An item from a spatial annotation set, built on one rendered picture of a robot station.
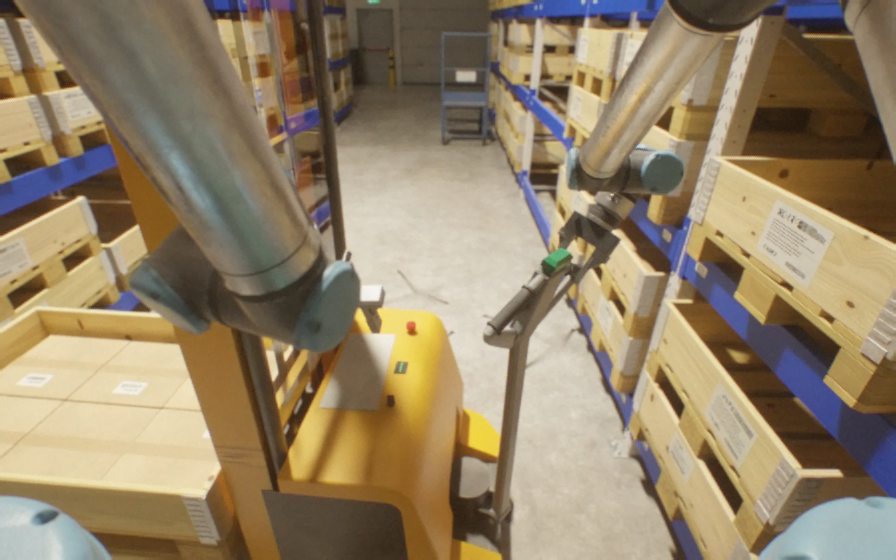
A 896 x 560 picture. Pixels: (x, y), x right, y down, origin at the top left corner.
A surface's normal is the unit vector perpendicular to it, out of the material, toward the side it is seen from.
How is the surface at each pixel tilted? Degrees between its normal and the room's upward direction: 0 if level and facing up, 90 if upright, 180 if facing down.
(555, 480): 0
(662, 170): 75
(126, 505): 90
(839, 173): 90
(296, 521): 90
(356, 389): 0
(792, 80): 90
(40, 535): 5
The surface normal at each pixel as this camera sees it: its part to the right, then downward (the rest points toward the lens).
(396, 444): 0.26, -0.83
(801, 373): -1.00, -0.01
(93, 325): -0.08, 0.49
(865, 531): -0.07, -0.87
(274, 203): 0.88, 0.27
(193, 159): 0.37, 0.67
